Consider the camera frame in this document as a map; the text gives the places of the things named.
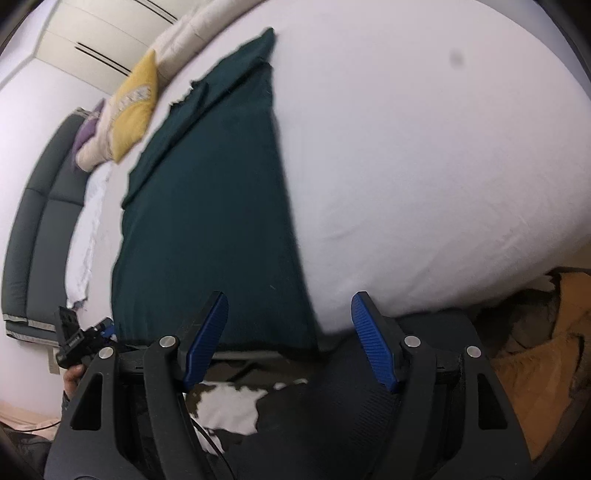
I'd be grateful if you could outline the yellow pillow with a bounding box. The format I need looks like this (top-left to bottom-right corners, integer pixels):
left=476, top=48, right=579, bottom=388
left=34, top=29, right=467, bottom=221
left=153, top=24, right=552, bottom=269
left=113, top=48, right=163, bottom=164

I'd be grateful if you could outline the black cable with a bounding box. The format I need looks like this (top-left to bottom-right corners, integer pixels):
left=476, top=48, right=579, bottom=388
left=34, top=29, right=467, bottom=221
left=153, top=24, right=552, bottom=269
left=188, top=408, right=237, bottom=480

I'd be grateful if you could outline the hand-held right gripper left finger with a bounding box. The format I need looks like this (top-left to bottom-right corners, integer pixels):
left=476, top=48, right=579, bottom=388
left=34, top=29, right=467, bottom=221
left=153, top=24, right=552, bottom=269
left=55, top=291, right=230, bottom=464

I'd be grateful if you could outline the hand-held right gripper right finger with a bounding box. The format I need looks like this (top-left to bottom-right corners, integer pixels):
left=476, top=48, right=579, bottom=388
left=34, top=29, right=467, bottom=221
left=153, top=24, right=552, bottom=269
left=350, top=291, right=536, bottom=467

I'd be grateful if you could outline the grey padded headboard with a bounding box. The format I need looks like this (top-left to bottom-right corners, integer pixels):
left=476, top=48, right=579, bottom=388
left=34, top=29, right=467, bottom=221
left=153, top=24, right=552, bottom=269
left=2, top=111, right=94, bottom=346

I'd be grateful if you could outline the white bed sheet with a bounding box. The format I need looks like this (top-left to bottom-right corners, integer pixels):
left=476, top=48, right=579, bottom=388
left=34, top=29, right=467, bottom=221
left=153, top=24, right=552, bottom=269
left=65, top=0, right=591, bottom=340

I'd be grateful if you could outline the dark green garment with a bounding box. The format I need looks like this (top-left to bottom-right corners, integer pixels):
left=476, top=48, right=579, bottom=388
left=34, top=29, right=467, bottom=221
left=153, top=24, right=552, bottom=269
left=111, top=28, right=325, bottom=357

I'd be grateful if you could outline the black and white cloth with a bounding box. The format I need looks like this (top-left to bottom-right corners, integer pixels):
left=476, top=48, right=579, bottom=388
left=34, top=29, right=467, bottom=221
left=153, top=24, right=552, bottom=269
left=187, top=378, right=309, bottom=459

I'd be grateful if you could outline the white wardrobe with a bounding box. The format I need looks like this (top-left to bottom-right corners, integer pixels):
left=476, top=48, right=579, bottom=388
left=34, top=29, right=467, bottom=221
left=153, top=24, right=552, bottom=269
left=31, top=0, right=182, bottom=80

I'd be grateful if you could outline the person's left hand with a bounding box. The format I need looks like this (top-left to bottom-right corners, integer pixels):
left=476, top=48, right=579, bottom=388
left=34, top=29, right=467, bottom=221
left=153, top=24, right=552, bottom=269
left=62, top=364, right=86, bottom=401

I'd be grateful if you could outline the orange brown cloth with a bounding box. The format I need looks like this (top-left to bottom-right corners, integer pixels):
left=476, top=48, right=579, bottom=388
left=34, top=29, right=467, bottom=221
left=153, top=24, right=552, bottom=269
left=488, top=270, right=591, bottom=468

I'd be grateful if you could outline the black mesh fabric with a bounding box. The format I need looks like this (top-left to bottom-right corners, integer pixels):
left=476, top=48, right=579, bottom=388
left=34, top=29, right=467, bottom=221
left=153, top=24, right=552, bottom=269
left=217, top=310, right=491, bottom=480

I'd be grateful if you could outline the beige duvet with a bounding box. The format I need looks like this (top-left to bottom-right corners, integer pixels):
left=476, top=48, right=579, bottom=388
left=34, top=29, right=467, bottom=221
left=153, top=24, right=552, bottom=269
left=74, top=0, right=242, bottom=172

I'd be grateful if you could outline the purple pillow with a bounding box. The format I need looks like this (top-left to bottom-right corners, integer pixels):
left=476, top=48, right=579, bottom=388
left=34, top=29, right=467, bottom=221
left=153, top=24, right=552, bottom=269
left=69, top=99, right=107, bottom=158

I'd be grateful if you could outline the white lace cloth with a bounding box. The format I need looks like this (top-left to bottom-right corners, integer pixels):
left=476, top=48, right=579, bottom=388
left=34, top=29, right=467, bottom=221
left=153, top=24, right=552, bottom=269
left=65, top=164, right=114, bottom=311

